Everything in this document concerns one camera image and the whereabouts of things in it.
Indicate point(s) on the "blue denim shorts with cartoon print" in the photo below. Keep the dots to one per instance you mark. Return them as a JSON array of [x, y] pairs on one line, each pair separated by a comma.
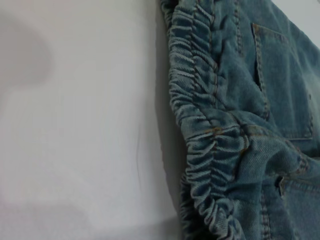
[[250, 125]]

